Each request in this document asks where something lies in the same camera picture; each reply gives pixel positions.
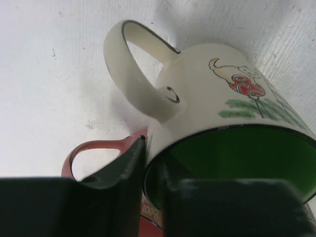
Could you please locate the pink patterned mug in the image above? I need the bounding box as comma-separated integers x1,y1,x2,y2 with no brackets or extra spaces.
61,127,163,237

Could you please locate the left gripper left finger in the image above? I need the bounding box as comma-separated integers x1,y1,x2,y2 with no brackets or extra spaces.
0,136,146,237

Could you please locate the beige mug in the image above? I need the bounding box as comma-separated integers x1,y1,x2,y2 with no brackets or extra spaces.
103,20,316,209

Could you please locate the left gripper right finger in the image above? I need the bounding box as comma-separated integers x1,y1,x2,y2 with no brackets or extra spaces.
158,164,316,237

